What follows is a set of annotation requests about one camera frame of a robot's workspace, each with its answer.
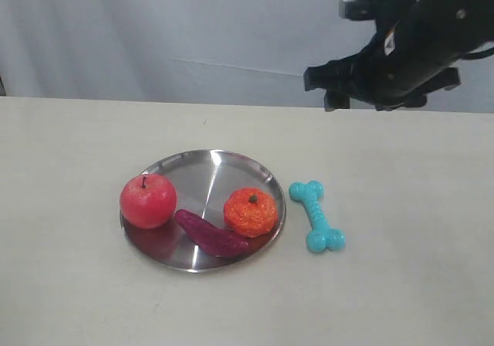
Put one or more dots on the orange mandarin fruit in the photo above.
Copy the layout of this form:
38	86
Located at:
250	212

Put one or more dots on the round stainless steel plate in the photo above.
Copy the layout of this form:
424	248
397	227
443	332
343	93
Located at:
204	179

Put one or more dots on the white backdrop cloth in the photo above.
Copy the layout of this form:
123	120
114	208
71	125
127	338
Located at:
185	51

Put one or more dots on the red apple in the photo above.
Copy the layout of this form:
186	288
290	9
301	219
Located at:
148	201

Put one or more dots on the teal toy bone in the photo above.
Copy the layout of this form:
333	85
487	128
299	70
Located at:
322	236

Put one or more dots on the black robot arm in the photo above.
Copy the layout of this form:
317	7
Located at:
410	55

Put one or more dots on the purple sweet potato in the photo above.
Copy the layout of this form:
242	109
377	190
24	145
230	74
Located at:
214	241

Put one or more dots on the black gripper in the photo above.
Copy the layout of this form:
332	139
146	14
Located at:
412	55

